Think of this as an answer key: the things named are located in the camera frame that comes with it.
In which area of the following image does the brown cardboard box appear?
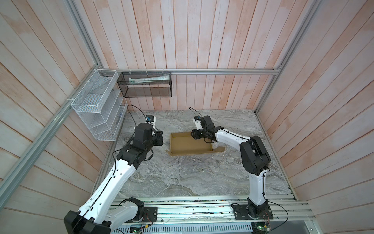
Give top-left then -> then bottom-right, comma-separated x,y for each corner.
166,132 -> 226,156

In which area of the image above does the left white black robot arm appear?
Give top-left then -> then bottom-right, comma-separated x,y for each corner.
64,117 -> 163,234

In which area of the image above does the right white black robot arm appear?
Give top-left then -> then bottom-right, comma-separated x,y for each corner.
191,116 -> 271,210

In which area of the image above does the white paper in black basket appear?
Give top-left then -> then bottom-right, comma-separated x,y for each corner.
128,75 -> 171,85

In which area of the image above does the left green circuit board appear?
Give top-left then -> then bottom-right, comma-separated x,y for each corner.
129,227 -> 143,234

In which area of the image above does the green circuit board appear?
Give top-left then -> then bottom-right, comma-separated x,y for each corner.
251,223 -> 270,234
129,227 -> 143,234

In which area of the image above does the right green circuit board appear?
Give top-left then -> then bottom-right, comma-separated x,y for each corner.
251,223 -> 270,234

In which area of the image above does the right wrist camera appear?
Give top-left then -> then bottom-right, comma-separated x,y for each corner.
194,116 -> 203,130

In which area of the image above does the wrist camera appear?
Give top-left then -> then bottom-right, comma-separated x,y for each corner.
194,116 -> 203,130
145,115 -> 156,126

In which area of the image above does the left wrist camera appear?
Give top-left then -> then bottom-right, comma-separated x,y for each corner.
145,115 -> 156,126

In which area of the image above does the black wire mesh basket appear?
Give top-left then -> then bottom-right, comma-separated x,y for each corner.
117,71 -> 173,98

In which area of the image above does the white wire mesh shelf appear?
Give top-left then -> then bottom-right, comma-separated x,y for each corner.
71,69 -> 127,141

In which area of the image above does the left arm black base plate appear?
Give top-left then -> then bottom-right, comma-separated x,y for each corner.
134,206 -> 158,223

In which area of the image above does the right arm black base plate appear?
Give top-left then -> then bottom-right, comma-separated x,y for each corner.
231,202 -> 274,220

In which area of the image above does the white slotted cable duct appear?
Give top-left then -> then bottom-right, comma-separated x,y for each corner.
112,222 -> 253,234

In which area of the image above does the aluminium mounting rail frame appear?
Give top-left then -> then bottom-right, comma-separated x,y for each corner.
126,194 -> 316,226

